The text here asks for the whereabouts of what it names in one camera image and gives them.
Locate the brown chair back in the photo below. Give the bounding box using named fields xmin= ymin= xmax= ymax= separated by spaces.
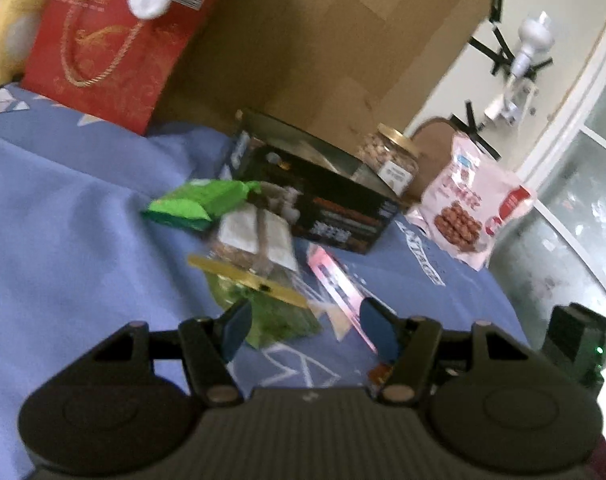
xmin=410 ymin=116 xmax=464 ymax=161

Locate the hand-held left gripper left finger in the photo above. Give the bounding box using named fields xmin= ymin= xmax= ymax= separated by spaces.
xmin=90 ymin=300 xmax=256 ymax=407

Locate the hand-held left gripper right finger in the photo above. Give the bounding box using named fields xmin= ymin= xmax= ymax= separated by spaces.
xmin=359 ymin=298 xmax=531 ymax=406

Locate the wooden headboard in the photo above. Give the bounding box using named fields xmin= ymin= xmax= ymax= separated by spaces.
xmin=153 ymin=0 xmax=492 ymax=161

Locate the green snack packet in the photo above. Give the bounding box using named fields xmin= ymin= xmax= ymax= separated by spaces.
xmin=142 ymin=179 xmax=262 ymax=233

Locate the glass door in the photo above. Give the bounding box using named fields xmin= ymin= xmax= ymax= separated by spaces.
xmin=483 ymin=110 xmax=606 ymax=321

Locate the blue printed bed sheet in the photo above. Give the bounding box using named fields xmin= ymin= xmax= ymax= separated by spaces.
xmin=0 ymin=82 xmax=534 ymax=480

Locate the labelled nut jar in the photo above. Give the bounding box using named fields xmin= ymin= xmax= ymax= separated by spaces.
xmin=355 ymin=122 xmax=422 ymax=199

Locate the pink packet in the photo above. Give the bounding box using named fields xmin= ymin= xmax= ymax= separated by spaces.
xmin=307 ymin=244 xmax=384 ymax=354

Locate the yellow plush toy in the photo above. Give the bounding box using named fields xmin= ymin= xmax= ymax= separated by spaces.
xmin=0 ymin=0 xmax=60 ymax=94

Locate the red gift bag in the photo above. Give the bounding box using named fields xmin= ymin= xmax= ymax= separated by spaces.
xmin=22 ymin=0 xmax=222 ymax=137

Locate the clear jar with gold lid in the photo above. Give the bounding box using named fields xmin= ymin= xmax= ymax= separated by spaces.
xmin=188 ymin=184 xmax=310 ymax=311

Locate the black cardboard box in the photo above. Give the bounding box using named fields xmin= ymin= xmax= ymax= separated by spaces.
xmin=218 ymin=109 xmax=404 ymax=256

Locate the green leafy snack bag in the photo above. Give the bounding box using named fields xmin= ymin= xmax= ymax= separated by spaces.
xmin=205 ymin=280 xmax=324 ymax=351

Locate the pink twisted snack bag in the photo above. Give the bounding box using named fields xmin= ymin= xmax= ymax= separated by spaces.
xmin=405 ymin=132 xmax=538 ymax=272

